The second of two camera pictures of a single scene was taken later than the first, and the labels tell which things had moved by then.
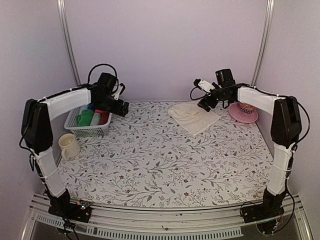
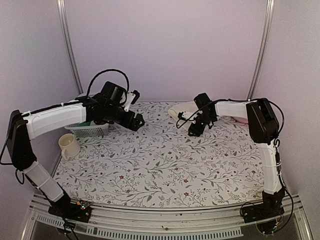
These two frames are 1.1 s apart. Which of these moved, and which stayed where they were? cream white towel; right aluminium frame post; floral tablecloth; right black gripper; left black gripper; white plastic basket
Moved: left black gripper; right black gripper
Stayed: cream white towel; white plastic basket; right aluminium frame post; floral tablecloth
